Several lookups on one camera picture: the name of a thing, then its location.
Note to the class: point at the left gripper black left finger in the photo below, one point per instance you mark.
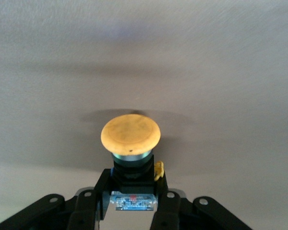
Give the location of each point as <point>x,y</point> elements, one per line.
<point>84,210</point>

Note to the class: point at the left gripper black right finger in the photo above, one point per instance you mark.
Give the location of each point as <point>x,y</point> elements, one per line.
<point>170,210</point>

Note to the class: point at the yellow mushroom push button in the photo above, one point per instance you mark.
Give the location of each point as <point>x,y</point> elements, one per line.
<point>130,134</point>

